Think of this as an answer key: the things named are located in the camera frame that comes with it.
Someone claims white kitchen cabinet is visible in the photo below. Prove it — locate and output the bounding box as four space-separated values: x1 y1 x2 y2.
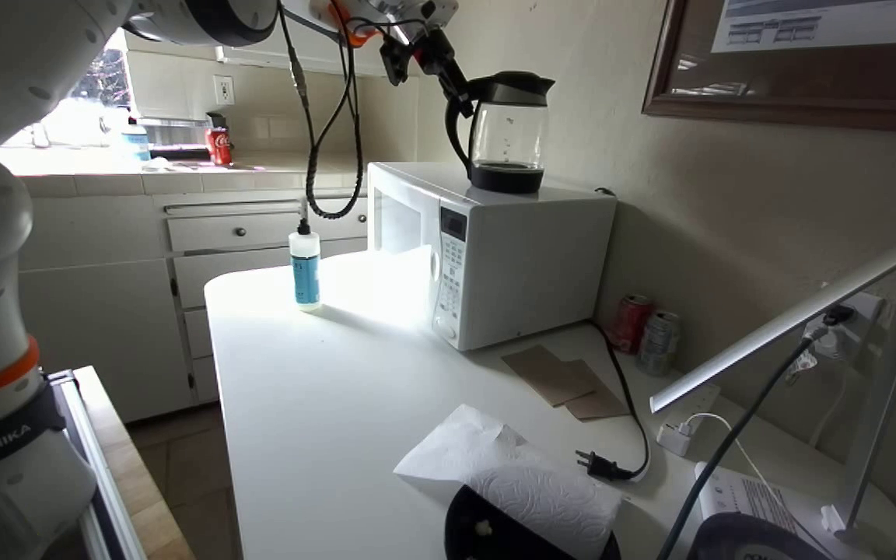
16 189 371 425

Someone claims white desk lamp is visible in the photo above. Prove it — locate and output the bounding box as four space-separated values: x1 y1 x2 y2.
648 229 896 560

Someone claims white bottle with blue label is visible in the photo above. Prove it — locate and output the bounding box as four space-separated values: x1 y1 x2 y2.
288 220 323 313

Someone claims microwave door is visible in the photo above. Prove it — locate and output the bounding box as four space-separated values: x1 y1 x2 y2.
367 163 442 316

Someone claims silver metal appliance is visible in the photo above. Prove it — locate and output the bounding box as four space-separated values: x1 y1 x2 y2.
140 117 212 150

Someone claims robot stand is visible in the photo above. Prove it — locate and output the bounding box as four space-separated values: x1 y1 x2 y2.
42 366 197 560

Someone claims wall socket with plugs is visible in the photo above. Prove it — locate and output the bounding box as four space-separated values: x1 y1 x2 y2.
802 289 887 362

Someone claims clear plastic bottle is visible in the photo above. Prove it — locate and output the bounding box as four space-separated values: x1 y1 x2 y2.
121 115 152 163

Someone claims glass kettle with black handle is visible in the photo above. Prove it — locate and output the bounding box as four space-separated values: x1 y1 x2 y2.
445 71 557 195

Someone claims silver drink can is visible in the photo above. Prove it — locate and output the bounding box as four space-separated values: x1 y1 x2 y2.
635 310 683 378

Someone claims dark round device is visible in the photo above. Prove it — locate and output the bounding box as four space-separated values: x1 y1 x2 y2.
684 511 834 560

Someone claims red soda can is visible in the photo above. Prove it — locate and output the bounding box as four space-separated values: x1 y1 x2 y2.
608 294 656 355
205 127 233 167

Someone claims white charger with cable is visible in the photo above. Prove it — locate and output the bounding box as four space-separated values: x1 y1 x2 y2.
656 411 738 458

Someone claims brown paper napkin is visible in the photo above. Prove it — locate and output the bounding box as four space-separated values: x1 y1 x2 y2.
563 359 630 422
500 345 598 409

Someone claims white paper towel roll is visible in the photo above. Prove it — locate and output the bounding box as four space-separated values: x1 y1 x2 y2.
393 404 623 560

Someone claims brown framed notice board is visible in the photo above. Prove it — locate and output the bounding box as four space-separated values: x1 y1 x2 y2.
642 0 896 136

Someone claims dark grey cable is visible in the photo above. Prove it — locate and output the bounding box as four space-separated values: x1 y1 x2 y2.
654 305 856 560

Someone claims black power cable with plug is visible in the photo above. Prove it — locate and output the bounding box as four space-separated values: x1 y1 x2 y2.
576 320 652 484

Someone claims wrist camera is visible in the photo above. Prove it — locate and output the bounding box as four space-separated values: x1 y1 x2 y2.
380 35 412 86

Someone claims window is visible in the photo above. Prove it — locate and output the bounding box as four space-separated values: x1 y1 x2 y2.
65 30 131 111

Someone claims white microwave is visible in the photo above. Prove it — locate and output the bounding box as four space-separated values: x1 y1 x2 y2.
366 161 618 352

